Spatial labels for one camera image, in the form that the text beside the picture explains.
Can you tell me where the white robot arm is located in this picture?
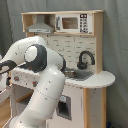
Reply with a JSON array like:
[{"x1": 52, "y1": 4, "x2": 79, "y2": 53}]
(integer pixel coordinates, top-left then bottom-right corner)
[{"x1": 0, "y1": 36, "x2": 66, "y2": 128}]

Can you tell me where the wooden toy kitchen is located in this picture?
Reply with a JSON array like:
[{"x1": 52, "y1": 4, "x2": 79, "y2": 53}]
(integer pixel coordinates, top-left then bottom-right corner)
[{"x1": 11, "y1": 10, "x2": 115, "y2": 128}]

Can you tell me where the metal pot in sink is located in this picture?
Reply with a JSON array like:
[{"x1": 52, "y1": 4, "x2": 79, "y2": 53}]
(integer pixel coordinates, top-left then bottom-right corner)
[{"x1": 64, "y1": 70, "x2": 77, "y2": 78}]

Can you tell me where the black toy faucet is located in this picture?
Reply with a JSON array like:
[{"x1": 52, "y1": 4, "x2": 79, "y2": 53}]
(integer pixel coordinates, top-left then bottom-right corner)
[{"x1": 76, "y1": 50, "x2": 96, "y2": 71}]

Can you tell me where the grey toy sink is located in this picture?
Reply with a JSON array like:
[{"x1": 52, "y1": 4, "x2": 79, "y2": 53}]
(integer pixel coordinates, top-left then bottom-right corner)
[{"x1": 63, "y1": 68, "x2": 93, "y2": 81}]

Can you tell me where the right red stove knob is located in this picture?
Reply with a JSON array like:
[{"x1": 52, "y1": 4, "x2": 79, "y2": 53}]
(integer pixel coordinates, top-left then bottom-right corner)
[{"x1": 32, "y1": 81, "x2": 38, "y2": 87}]

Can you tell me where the red stove knob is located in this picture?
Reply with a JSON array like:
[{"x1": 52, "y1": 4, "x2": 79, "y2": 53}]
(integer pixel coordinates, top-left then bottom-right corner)
[
  {"x1": 32, "y1": 81, "x2": 38, "y2": 87},
  {"x1": 13, "y1": 75, "x2": 20, "y2": 82}
]

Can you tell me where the grey dishwasher panel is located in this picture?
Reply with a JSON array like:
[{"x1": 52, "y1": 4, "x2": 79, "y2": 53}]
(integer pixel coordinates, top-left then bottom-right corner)
[{"x1": 56, "y1": 95, "x2": 72, "y2": 120}]

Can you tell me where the grey range hood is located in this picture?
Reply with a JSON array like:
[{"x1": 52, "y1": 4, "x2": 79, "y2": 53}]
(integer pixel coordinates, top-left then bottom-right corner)
[{"x1": 26, "y1": 15, "x2": 54, "y2": 34}]

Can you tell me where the toy microwave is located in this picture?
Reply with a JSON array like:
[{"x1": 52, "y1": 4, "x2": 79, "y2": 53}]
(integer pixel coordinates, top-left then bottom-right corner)
[{"x1": 56, "y1": 14, "x2": 93, "y2": 34}]

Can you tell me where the left red stove knob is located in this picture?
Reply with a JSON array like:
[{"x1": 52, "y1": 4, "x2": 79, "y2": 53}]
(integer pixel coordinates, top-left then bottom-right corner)
[{"x1": 13, "y1": 75, "x2": 20, "y2": 82}]

